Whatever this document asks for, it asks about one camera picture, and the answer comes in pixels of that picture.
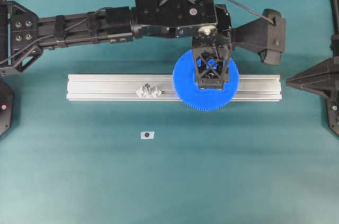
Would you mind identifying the aluminium extrusion rail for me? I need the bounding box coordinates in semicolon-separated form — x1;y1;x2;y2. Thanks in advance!
66;74;282;102

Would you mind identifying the left steel shaft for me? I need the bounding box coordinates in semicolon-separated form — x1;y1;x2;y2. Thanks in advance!
143;84;151;95

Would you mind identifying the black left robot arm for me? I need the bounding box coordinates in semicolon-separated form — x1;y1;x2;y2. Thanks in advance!
1;0;231;89

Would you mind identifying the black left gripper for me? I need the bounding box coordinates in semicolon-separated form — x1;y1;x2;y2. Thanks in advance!
133;0;231;89

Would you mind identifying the grey left shaft bracket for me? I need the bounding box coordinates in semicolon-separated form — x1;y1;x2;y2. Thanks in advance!
136;84;162;98

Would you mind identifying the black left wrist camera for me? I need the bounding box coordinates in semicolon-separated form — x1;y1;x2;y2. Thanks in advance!
231;8;286;66

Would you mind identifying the black right frame post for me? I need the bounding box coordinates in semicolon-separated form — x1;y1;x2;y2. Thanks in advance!
330;0;338;57

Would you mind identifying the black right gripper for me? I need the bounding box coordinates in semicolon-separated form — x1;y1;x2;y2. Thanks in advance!
286;57;338;136

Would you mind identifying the large blue plastic gear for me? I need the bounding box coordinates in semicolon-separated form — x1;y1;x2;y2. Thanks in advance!
172;49;240;111

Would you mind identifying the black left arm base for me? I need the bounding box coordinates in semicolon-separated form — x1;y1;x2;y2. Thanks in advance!
0;78;14;137

